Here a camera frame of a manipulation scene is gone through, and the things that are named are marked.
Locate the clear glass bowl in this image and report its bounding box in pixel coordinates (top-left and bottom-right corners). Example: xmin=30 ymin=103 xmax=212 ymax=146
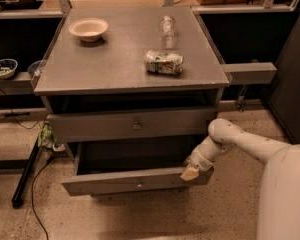
xmin=27 ymin=60 xmax=46 ymax=77

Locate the grey drawer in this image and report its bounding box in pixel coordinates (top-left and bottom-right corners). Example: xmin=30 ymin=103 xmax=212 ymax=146
xmin=62 ymin=135 xmax=213 ymax=196
xmin=48 ymin=107 xmax=216 ymax=143

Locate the grey side shelf block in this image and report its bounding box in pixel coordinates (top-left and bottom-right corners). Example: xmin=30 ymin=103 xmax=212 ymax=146
xmin=222 ymin=62 xmax=277 ymax=85

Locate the crushed green white can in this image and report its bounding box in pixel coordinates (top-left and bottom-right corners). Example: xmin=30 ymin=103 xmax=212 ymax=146
xmin=144 ymin=50 xmax=184 ymax=75

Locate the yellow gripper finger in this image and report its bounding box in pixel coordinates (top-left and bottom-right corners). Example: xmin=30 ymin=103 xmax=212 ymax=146
xmin=181 ymin=165 xmax=199 ymax=181

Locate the grey top drawer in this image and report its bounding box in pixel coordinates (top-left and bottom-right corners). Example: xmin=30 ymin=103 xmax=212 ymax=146
xmin=48 ymin=107 xmax=216 ymax=143

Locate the green white bag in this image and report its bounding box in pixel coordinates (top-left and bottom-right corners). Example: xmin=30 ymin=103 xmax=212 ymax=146
xmin=37 ymin=121 xmax=65 ymax=152

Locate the clear plastic bottle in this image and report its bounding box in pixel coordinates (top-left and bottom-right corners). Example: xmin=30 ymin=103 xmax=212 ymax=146
xmin=160 ymin=15 xmax=176 ymax=49

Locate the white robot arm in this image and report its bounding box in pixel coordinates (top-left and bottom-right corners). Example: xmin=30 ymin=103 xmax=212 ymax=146
xmin=181 ymin=118 xmax=300 ymax=240

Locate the blue patterned bowl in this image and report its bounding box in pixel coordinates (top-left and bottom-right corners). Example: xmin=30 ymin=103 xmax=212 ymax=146
xmin=0 ymin=58 xmax=18 ymax=79

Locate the grey drawer cabinet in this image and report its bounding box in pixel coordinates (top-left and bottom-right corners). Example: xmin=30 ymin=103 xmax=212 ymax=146
xmin=33 ymin=6 xmax=231 ymax=196

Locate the beige bowl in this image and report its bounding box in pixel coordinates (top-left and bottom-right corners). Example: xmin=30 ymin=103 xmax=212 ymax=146
xmin=69 ymin=18 xmax=109 ymax=42

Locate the black floor cable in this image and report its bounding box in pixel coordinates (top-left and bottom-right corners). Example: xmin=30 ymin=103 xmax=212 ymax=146
xmin=30 ymin=155 xmax=54 ymax=240

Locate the grey left counter shelf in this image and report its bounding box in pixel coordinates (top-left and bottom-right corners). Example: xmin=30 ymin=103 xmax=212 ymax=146
xmin=0 ymin=72 xmax=33 ymax=96

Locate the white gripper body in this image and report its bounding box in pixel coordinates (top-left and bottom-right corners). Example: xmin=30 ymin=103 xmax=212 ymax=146
xmin=188 ymin=136 xmax=232 ymax=172

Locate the black pole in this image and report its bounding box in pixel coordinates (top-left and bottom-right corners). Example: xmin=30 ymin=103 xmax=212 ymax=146
xmin=11 ymin=141 xmax=39 ymax=209

